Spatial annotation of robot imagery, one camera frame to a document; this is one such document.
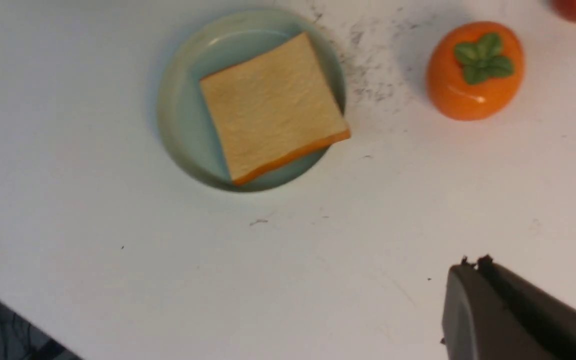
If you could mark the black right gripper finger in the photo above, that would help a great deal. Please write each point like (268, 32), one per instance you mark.
(491, 313)

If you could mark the toast slice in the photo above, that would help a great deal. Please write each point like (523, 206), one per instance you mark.
(273, 109)

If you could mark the orange persimmon with green leaf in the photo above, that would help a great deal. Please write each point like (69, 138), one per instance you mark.
(475, 71)

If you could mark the light green round plate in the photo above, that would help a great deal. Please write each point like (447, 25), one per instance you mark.
(183, 120)

